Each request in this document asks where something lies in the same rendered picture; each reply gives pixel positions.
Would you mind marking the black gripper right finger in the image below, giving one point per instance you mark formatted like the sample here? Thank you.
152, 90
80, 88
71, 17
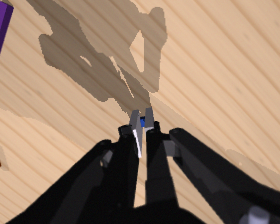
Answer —
233, 195

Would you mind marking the purple rod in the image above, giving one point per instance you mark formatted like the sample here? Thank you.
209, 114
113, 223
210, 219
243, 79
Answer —
5, 15

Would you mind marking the small blue block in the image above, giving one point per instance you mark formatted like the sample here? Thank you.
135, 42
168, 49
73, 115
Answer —
142, 120

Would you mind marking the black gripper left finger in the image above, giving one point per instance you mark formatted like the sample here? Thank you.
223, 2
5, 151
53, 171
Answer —
64, 200

